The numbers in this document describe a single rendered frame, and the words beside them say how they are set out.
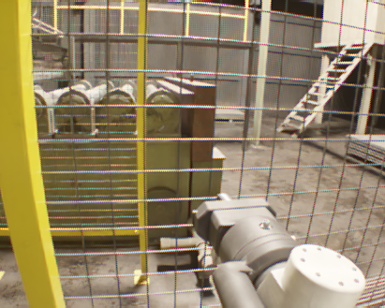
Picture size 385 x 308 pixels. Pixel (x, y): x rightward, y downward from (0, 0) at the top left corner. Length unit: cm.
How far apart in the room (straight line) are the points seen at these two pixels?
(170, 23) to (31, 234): 1107
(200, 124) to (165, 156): 39
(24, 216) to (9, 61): 22
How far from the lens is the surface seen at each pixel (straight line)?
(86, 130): 223
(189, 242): 211
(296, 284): 24
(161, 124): 220
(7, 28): 41
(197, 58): 1140
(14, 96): 41
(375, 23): 871
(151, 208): 231
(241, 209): 40
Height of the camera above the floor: 141
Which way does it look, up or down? 16 degrees down
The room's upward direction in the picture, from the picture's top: 3 degrees clockwise
